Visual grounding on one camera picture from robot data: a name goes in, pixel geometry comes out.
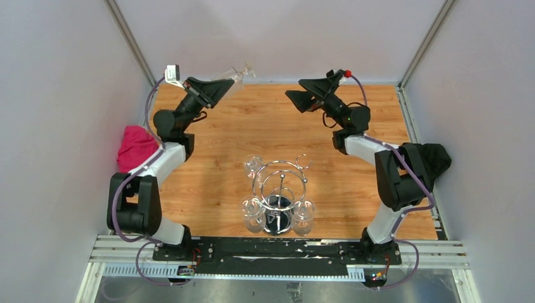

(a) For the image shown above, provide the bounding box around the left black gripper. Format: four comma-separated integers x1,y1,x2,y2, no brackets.
175,78,233,134

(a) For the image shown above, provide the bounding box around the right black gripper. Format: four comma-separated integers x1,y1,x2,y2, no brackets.
285,72,348,129

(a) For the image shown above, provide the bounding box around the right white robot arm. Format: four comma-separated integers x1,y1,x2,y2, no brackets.
285,69,436,264

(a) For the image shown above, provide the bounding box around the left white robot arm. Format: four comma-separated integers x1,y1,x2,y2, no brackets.
107,77,235,261

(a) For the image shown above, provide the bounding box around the chrome wine glass rack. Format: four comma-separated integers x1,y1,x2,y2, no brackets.
252,154,312,236

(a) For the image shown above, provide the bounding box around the pink cloth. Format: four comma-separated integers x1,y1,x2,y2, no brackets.
116,125,159,173

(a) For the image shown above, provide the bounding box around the black cloth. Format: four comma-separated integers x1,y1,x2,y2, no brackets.
415,143,452,187

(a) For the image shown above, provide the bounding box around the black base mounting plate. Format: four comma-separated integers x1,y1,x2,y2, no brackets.
152,237,402,277

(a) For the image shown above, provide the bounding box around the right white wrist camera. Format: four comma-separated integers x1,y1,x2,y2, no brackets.
326,69,352,85

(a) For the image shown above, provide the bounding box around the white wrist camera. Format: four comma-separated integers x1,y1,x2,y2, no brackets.
326,69,352,85
164,64,184,88

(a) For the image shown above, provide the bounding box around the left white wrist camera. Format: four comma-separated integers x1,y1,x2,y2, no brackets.
164,64,184,88

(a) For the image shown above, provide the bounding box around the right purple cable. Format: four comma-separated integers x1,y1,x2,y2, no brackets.
344,70,437,292

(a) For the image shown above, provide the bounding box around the purple cable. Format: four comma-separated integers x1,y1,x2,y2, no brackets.
344,70,437,292
109,75,193,288

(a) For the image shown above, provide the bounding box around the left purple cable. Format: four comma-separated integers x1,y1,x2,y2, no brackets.
109,75,193,288

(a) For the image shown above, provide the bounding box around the aluminium frame rail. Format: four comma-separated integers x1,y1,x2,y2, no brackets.
76,235,481,302

